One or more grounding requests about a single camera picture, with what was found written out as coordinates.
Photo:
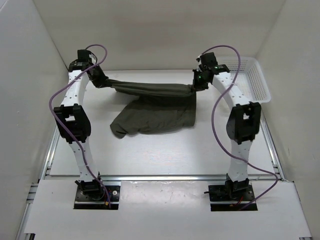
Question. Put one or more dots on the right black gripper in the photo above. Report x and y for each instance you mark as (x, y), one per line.
(196, 86)

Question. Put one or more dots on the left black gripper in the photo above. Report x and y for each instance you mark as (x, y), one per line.
(102, 82)

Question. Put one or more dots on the olive green shorts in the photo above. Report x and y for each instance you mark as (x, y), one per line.
(159, 108)

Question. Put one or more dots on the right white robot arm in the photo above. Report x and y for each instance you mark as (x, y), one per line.
(242, 126)

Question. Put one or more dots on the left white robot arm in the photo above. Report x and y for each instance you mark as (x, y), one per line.
(74, 125)

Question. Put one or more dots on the white perforated plastic basket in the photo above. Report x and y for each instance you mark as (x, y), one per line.
(250, 79)

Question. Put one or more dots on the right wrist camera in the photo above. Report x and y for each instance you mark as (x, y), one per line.
(207, 60)

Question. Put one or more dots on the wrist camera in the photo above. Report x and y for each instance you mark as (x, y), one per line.
(207, 60)
(84, 55)

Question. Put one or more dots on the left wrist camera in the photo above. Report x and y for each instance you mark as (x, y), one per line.
(84, 55)

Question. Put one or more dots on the front aluminium rail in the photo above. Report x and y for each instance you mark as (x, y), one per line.
(170, 177)

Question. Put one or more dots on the aluminium rail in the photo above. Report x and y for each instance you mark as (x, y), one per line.
(272, 150)
(47, 164)
(170, 177)

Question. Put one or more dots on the right aluminium rail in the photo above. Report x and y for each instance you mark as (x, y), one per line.
(272, 150)

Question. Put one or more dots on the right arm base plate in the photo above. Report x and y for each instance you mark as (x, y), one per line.
(223, 201)

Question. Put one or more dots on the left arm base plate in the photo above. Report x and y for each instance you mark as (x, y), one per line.
(101, 201)

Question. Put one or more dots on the left aluminium rail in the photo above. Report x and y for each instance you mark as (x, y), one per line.
(47, 164)

